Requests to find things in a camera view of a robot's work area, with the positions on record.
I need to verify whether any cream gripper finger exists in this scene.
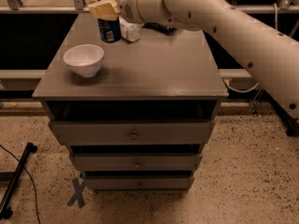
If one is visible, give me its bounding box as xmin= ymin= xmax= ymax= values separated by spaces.
xmin=88 ymin=0 xmax=121 ymax=21

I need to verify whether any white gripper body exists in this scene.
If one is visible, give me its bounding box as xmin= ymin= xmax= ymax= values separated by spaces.
xmin=116 ymin=0 xmax=172 ymax=24

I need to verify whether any blue pepsi can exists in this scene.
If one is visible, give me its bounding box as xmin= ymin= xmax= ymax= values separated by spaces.
xmin=94 ymin=0 xmax=122 ymax=44

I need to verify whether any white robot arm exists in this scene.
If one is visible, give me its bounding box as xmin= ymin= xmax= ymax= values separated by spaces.
xmin=88 ymin=0 xmax=299 ymax=119

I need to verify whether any white bowl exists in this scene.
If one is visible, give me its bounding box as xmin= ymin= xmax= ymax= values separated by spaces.
xmin=64 ymin=44 xmax=105 ymax=77

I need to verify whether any dark blue chip bag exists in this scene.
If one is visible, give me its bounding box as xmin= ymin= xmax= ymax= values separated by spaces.
xmin=143 ymin=22 xmax=174 ymax=34

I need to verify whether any clear plastic water bottle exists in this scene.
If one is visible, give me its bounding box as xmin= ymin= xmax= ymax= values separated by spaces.
xmin=120 ymin=18 xmax=141 ymax=42

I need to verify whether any grey drawer cabinet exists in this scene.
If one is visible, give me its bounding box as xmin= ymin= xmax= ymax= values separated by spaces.
xmin=34 ymin=14 xmax=228 ymax=179

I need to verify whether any top grey drawer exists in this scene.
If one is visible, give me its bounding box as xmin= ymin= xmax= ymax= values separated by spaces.
xmin=49 ymin=120 xmax=215 ymax=146

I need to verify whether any grey drawer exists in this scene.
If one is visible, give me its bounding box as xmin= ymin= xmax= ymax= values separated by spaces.
xmin=84 ymin=176 xmax=194 ymax=190
xmin=49 ymin=120 xmax=215 ymax=146
xmin=69 ymin=153 xmax=202 ymax=171

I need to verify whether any middle grey drawer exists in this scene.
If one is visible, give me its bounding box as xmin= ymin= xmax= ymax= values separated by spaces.
xmin=69 ymin=153 xmax=202 ymax=171

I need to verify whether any bottom grey drawer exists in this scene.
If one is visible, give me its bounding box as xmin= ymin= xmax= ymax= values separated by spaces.
xmin=84 ymin=176 xmax=194 ymax=190

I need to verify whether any black stand leg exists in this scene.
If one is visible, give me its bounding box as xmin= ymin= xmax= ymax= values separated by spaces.
xmin=0 ymin=143 xmax=37 ymax=219

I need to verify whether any white cable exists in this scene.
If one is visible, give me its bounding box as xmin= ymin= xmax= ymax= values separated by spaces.
xmin=223 ymin=3 xmax=278 ymax=94

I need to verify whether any metal railing frame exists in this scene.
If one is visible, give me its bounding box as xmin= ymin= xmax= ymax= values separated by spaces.
xmin=0 ymin=0 xmax=299 ymax=16

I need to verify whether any black floor cable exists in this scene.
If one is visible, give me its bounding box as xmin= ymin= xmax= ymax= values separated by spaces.
xmin=0 ymin=144 xmax=42 ymax=224

